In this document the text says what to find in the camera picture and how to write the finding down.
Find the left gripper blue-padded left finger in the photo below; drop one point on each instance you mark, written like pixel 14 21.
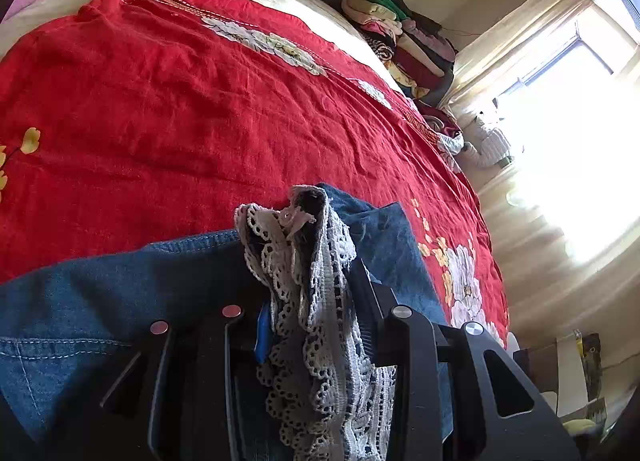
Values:
pixel 264 334

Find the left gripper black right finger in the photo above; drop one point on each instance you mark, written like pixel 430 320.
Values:
pixel 373 303

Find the blue denim pants lace hem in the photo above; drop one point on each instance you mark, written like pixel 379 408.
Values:
pixel 87 344

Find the red floral bedspread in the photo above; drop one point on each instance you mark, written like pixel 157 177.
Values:
pixel 134 121

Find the stack of folded clothes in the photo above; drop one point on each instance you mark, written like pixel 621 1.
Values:
pixel 410 46

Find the cream window curtain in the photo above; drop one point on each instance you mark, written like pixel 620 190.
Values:
pixel 559 79

